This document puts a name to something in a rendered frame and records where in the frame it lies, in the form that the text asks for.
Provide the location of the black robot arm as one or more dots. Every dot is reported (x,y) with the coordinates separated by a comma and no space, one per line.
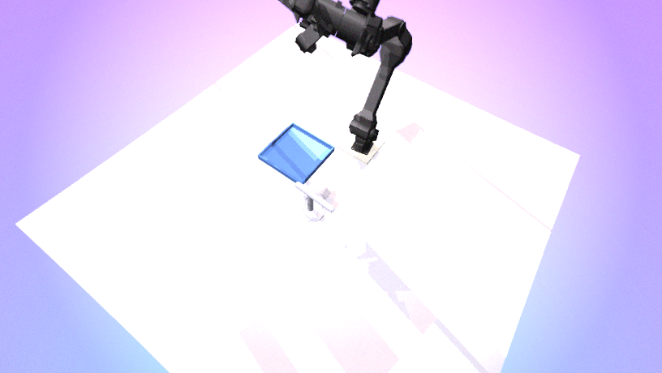
(364,33)

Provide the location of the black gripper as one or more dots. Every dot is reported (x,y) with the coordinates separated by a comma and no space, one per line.
(329,10)

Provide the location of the blue tray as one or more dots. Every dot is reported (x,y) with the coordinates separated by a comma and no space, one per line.
(296,153)

